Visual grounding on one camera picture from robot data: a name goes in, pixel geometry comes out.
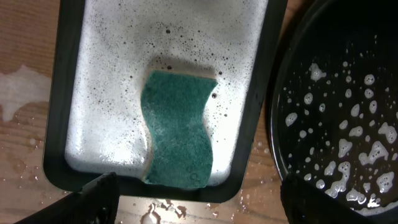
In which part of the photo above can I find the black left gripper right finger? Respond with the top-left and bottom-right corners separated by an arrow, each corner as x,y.
280,174 -> 373,224

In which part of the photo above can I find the black round tray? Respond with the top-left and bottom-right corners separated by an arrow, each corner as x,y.
269,1 -> 397,223

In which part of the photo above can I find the green scrubbing sponge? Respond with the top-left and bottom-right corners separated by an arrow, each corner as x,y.
141,70 -> 217,189

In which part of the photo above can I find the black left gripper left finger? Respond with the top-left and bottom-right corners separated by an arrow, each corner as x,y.
16,172 -> 120,224

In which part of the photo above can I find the black rectangular soapy tray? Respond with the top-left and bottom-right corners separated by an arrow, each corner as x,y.
43,0 -> 287,203

